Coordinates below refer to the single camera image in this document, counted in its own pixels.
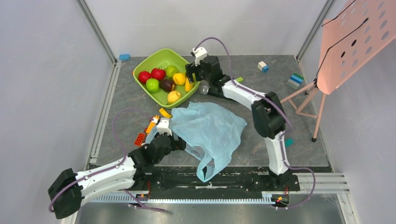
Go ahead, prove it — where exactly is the yellow fake fruit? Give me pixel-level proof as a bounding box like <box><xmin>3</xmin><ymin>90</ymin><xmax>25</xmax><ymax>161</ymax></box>
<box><xmin>167</xmin><ymin>91</ymin><xmax>182</xmax><ymax>105</ymax></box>

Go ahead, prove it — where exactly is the red fake tomato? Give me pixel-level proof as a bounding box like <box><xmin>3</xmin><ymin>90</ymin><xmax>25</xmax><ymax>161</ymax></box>
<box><xmin>151</xmin><ymin>68</ymin><xmax>166</xmax><ymax>81</ymax></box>

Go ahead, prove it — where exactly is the green fake apple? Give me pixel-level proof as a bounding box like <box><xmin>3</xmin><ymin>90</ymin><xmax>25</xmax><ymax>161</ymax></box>
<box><xmin>146</xmin><ymin>78</ymin><xmax>160</xmax><ymax>93</ymax></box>

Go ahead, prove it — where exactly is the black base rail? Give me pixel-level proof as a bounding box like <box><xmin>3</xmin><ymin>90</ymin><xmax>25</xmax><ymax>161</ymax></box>
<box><xmin>130</xmin><ymin>166</ymin><xmax>300</xmax><ymax>199</ymax></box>

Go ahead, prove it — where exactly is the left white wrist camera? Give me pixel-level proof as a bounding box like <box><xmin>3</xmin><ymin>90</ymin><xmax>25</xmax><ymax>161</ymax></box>
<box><xmin>154</xmin><ymin>118</ymin><xmax>172</xmax><ymax>136</ymax></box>

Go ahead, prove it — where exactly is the pink music stand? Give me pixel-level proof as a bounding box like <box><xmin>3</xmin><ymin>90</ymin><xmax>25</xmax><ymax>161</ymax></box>
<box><xmin>281</xmin><ymin>0</ymin><xmax>396</xmax><ymax>142</ymax></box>

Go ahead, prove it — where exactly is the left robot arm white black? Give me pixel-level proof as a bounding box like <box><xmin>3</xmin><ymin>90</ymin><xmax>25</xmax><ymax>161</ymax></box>
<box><xmin>48</xmin><ymin>134</ymin><xmax>186</xmax><ymax>219</ymax></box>

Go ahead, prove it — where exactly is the yellow green fake mango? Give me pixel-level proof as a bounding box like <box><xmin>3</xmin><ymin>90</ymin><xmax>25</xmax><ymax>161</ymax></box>
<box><xmin>165</xmin><ymin>65</ymin><xmax>178</xmax><ymax>78</ymax></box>

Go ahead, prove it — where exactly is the yellow curved toy block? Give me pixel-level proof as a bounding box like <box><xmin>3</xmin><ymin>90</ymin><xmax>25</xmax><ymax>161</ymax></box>
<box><xmin>159</xmin><ymin>108</ymin><xmax>172</xmax><ymax>119</ymax></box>

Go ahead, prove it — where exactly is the green plastic basin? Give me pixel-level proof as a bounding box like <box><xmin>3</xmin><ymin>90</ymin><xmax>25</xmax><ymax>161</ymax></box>
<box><xmin>132</xmin><ymin>49</ymin><xmax>200</xmax><ymax>109</ymax></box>

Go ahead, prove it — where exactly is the orange toy car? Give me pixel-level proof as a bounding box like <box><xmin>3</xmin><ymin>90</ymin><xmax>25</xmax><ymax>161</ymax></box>
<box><xmin>145</xmin><ymin>115</ymin><xmax>160</xmax><ymax>134</ymax></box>

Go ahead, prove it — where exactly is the light blue printed plastic bag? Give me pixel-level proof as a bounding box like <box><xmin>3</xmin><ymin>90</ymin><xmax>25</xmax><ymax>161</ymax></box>
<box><xmin>170</xmin><ymin>102</ymin><xmax>247</xmax><ymax>182</ymax></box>

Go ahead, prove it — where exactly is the yellow fake pear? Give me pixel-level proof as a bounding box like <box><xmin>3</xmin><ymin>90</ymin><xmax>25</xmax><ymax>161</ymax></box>
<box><xmin>172</xmin><ymin>73</ymin><xmax>186</xmax><ymax>86</ymax></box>

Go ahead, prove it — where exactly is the red fake apple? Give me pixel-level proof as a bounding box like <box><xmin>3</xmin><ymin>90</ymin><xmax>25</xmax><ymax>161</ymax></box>
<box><xmin>138</xmin><ymin>71</ymin><xmax>152</xmax><ymax>84</ymax></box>

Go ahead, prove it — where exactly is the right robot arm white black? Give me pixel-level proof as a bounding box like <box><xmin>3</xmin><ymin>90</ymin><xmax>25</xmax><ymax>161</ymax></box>
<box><xmin>185</xmin><ymin>56</ymin><xmax>292</xmax><ymax>190</ymax></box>

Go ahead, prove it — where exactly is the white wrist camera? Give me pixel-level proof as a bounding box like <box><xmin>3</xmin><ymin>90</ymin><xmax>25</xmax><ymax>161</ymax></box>
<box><xmin>191</xmin><ymin>47</ymin><xmax>207</xmax><ymax>66</ymax></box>
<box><xmin>154</xmin><ymin>118</ymin><xmax>172</xmax><ymax>136</ymax></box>

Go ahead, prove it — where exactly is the teal toy block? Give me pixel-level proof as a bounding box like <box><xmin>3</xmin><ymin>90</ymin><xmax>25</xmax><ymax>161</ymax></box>
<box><xmin>284</xmin><ymin>138</ymin><xmax>294</xmax><ymax>147</ymax></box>

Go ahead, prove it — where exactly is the grey blue green block stack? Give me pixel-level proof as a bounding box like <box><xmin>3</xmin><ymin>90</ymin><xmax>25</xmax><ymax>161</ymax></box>
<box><xmin>286</xmin><ymin>73</ymin><xmax>304</xmax><ymax>89</ymax></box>

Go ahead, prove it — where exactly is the red flat toy block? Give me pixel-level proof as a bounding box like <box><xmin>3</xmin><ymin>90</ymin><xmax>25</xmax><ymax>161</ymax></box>
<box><xmin>134</xmin><ymin>133</ymin><xmax>146</xmax><ymax>147</ymax></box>

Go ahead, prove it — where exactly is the black toy microphone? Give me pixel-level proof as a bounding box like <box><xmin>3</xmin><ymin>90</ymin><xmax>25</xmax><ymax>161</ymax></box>
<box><xmin>199</xmin><ymin>85</ymin><xmax>223</xmax><ymax>98</ymax></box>

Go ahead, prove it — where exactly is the dark purple fake fruit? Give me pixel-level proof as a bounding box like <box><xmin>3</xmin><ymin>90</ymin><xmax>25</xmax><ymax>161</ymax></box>
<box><xmin>159</xmin><ymin>79</ymin><xmax>177</xmax><ymax>93</ymax></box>

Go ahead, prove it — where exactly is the yellow fake banana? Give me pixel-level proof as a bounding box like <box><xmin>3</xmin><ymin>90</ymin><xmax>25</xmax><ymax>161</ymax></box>
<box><xmin>184</xmin><ymin>78</ymin><xmax>195</xmax><ymax>92</ymax></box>

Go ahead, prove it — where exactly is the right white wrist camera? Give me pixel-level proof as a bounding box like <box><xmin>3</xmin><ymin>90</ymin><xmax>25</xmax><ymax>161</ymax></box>
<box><xmin>191</xmin><ymin>47</ymin><xmax>207</xmax><ymax>66</ymax></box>

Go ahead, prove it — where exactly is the white blue toy block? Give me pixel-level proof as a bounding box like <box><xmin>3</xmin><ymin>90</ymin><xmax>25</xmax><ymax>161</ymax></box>
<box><xmin>257</xmin><ymin>61</ymin><xmax>269</xmax><ymax>73</ymax></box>

